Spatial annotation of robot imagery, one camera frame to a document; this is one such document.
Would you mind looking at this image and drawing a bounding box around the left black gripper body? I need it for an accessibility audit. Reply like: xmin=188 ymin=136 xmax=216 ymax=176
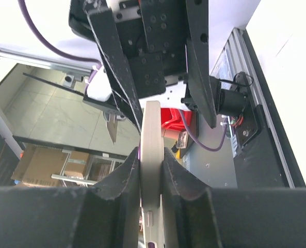
xmin=68 ymin=0 xmax=189 ymax=100

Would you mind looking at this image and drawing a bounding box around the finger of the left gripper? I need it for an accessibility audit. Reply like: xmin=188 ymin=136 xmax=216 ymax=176
xmin=83 ymin=1 xmax=142 ymax=133
xmin=186 ymin=1 xmax=217 ymax=128

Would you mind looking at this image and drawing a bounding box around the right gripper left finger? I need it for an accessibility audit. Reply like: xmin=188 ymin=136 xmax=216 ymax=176
xmin=0 ymin=149 xmax=140 ymax=247

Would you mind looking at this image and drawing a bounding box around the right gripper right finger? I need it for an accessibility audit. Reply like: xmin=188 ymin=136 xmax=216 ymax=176
xmin=162 ymin=149 xmax=306 ymax=247

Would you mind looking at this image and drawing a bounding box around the phone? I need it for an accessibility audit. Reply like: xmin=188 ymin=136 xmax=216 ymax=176
xmin=140 ymin=101 xmax=164 ymax=247

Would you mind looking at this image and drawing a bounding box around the purple smartphone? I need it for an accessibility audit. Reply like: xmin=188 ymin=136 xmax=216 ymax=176
xmin=138 ymin=146 xmax=163 ymax=247

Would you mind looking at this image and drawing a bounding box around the red plastic bin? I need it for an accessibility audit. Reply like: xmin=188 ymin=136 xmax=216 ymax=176
xmin=161 ymin=108 xmax=185 ymax=132

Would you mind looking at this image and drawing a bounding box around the cardboard box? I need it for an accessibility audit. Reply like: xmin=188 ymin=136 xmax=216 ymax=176
xmin=11 ymin=145 xmax=90 ymax=187

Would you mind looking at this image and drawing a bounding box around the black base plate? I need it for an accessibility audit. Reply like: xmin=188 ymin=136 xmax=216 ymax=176
xmin=183 ymin=28 xmax=305 ymax=189

